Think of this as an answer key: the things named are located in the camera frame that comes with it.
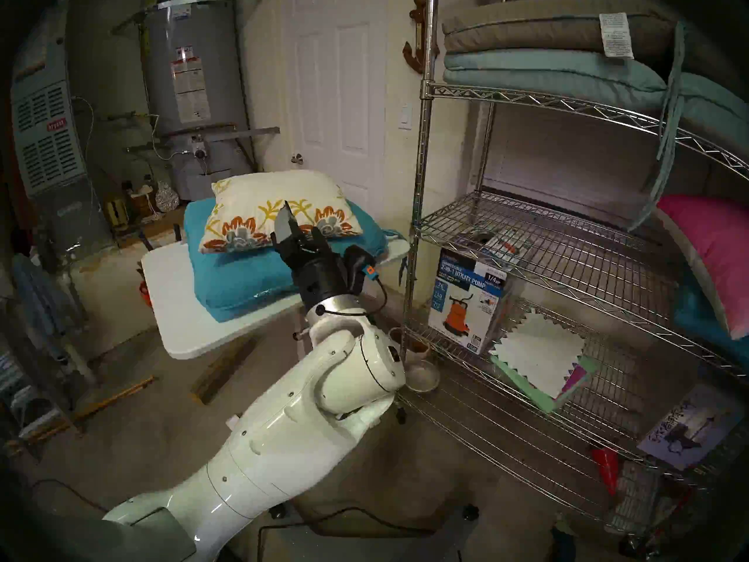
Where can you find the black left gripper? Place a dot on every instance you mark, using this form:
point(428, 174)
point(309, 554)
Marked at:
point(319, 277)

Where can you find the cream floral print cushion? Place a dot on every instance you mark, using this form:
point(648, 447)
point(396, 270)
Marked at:
point(251, 204)

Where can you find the pink white ombre cushion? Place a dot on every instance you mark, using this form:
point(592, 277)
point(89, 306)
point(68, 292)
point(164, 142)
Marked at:
point(714, 250)

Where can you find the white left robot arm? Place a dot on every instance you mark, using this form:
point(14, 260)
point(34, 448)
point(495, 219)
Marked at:
point(281, 438)

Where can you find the teal flat seat cushion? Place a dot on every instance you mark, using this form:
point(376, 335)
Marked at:
point(234, 280)

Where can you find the light blue bench cushion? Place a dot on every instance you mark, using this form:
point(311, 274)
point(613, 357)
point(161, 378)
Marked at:
point(544, 69)

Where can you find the olive brown bench cushion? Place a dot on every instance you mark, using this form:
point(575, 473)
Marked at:
point(526, 22)

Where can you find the teal tufted cushion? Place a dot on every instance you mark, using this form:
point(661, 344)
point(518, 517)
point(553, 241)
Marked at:
point(702, 326)

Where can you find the crumpled foil ball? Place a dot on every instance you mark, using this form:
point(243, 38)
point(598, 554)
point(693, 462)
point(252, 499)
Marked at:
point(167, 198)

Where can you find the white ceramic pet bowl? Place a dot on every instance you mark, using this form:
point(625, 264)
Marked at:
point(412, 350)

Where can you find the white panel door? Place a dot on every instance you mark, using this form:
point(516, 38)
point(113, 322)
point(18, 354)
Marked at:
point(336, 81)

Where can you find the brown wooden board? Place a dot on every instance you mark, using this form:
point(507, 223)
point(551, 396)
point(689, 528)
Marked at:
point(222, 370)

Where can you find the white rolling overbed table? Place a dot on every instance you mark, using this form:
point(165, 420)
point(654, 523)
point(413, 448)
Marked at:
point(175, 332)

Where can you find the utility pump cardboard box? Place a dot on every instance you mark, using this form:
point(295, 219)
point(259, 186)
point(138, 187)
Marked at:
point(462, 297)

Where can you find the orange bucket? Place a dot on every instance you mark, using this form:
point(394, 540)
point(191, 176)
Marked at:
point(145, 294)

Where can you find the metal pet bowl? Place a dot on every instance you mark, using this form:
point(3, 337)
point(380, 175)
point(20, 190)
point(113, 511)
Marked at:
point(422, 377)

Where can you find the grey water heater tank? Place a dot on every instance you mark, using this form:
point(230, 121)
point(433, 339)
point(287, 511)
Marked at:
point(199, 69)

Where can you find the wooden stick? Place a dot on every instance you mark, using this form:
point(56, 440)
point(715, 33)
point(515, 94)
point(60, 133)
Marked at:
point(105, 400)

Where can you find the white zigzag edged sheet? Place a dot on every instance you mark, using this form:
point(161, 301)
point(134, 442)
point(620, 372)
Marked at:
point(538, 353)

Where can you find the grey furnace unit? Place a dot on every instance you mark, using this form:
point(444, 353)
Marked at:
point(52, 145)

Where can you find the blue hanging cloth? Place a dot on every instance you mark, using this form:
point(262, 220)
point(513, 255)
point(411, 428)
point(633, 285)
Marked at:
point(38, 291)

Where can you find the green foam sheet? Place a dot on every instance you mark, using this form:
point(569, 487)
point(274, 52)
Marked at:
point(526, 394)

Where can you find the pink foam sheet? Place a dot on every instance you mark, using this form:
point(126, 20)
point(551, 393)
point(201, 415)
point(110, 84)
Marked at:
point(574, 379)

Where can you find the grey metal ladder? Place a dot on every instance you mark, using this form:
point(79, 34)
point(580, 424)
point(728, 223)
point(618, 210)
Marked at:
point(23, 391)

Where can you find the red plastic cone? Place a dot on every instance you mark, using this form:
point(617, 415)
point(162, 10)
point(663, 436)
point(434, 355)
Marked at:
point(605, 470)

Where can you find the blue white floor object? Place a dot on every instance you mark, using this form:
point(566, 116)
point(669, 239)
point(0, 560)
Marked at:
point(563, 540)

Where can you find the LED lamp product box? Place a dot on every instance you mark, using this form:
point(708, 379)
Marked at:
point(690, 429)

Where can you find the white light switch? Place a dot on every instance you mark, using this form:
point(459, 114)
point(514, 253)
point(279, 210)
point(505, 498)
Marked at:
point(405, 116)

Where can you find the brown anchor wall decoration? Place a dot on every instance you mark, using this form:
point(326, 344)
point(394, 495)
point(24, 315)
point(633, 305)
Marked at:
point(416, 54)

